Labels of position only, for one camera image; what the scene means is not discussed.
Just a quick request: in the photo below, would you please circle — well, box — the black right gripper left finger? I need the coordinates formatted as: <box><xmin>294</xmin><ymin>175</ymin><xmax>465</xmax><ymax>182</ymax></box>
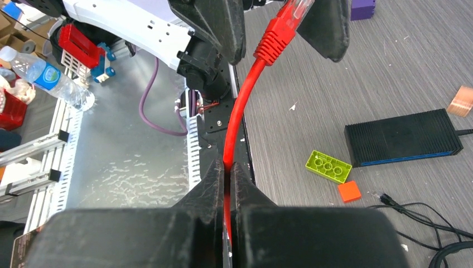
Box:
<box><xmin>173</xmin><ymin>159</ymin><xmax>225</xmax><ymax>267</ymax></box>

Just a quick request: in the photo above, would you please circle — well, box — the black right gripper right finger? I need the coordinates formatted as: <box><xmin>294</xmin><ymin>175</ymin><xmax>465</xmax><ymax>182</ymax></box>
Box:
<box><xmin>230</xmin><ymin>162</ymin><xmax>277</xmax><ymax>267</ymax></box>

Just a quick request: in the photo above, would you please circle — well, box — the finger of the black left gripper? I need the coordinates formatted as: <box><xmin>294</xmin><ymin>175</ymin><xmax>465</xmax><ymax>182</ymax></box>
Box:
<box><xmin>169</xmin><ymin>0</ymin><xmax>246</xmax><ymax>65</ymax></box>
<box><xmin>297</xmin><ymin>0</ymin><xmax>350</xmax><ymax>63</ymax></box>

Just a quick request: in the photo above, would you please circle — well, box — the red ethernet cable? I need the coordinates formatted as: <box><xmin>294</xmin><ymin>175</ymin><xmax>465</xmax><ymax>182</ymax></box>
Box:
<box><xmin>222</xmin><ymin>0</ymin><xmax>316</xmax><ymax>245</ymax></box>

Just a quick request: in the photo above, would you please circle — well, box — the black power adapter with cord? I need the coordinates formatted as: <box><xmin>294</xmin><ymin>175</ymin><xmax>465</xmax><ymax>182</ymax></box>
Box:
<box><xmin>369</xmin><ymin>127</ymin><xmax>473</xmax><ymax>268</ymax></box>

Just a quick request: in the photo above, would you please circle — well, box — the black network switch box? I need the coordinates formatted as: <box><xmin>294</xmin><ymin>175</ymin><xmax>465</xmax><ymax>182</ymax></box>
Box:
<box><xmin>344</xmin><ymin>109</ymin><xmax>463</xmax><ymax>168</ymax></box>

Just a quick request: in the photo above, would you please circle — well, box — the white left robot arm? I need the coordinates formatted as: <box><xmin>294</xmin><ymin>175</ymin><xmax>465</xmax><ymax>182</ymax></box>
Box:
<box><xmin>27</xmin><ymin>1</ymin><xmax>350</xmax><ymax>101</ymax></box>

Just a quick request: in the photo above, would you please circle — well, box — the purple block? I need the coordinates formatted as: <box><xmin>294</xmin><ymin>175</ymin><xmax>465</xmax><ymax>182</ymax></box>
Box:
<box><xmin>350</xmin><ymin>0</ymin><xmax>376</xmax><ymax>21</ymax></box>

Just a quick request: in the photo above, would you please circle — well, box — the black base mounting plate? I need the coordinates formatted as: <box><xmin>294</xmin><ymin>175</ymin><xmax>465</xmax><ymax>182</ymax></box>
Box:
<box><xmin>197</xmin><ymin>61</ymin><xmax>255</xmax><ymax>183</ymax></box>

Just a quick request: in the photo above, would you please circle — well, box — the green lego brick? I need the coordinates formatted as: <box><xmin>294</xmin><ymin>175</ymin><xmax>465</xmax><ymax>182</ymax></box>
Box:
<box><xmin>305</xmin><ymin>150</ymin><xmax>353</xmax><ymax>184</ymax></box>

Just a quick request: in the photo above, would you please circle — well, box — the orange-red cube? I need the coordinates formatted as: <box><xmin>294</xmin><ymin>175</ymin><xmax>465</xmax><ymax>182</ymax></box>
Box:
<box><xmin>337</xmin><ymin>181</ymin><xmax>362</xmax><ymax>203</ymax></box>

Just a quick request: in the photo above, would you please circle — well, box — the red and blue toy truck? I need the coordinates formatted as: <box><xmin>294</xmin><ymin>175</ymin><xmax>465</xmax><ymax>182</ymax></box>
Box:
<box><xmin>59</xmin><ymin>23</ymin><xmax>116</xmax><ymax>87</ymax></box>

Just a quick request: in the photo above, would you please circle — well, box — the tan wooden block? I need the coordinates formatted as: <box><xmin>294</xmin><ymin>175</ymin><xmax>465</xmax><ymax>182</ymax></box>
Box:
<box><xmin>446</xmin><ymin>85</ymin><xmax>472</xmax><ymax>117</ymax></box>

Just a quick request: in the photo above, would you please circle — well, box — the clear plastic water bottle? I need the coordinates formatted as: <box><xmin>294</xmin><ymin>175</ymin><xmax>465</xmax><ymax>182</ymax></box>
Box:
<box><xmin>1</xmin><ymin>46</ymin><xmax>95</xmax><ymax>111</ymax></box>

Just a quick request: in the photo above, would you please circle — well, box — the red basket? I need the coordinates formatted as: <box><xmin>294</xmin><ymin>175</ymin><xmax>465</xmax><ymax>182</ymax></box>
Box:
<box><xmin>1</xmin><ymin>91</ymin><xmax>27</xmax><ymax>131</ymax></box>

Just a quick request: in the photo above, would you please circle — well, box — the black ethernet cable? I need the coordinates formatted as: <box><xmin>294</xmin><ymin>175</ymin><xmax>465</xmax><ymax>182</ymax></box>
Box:
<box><xmin>428</xmin><ymin>240</ymin><xmax>473</xmax><ymax>268</ymax></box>

